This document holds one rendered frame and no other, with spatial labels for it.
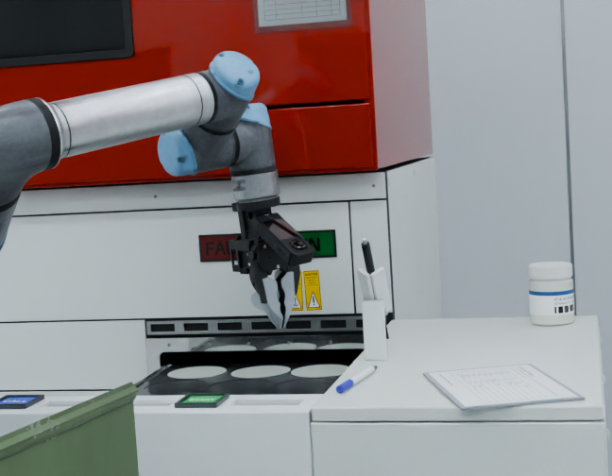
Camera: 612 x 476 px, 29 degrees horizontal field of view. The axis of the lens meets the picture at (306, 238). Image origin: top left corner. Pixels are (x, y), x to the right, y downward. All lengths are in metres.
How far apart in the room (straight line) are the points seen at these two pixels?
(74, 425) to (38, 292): 1.07
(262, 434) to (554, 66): 2.19
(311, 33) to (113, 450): 0.96
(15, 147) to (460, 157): 2.14
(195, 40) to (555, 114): 1.64
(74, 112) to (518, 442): 0.70
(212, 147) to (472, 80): 1.78
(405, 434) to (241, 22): 0.86
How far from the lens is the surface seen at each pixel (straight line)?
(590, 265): 3.50
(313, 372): 1.96
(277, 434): 1.47
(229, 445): 1.49
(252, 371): 2.00
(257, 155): 1.88
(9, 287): 2.26
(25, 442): 1.12
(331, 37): 1.99
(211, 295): 2.12
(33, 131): 1.54
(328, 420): 1.45
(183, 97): 1.68
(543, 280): 1.91
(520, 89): 3.48
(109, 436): 1.25
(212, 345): 2.12
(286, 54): 2.00
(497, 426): 1.42
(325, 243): 2.05
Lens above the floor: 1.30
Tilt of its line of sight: 5 degrees down
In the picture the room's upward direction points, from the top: 4 degrees counter-clockwise
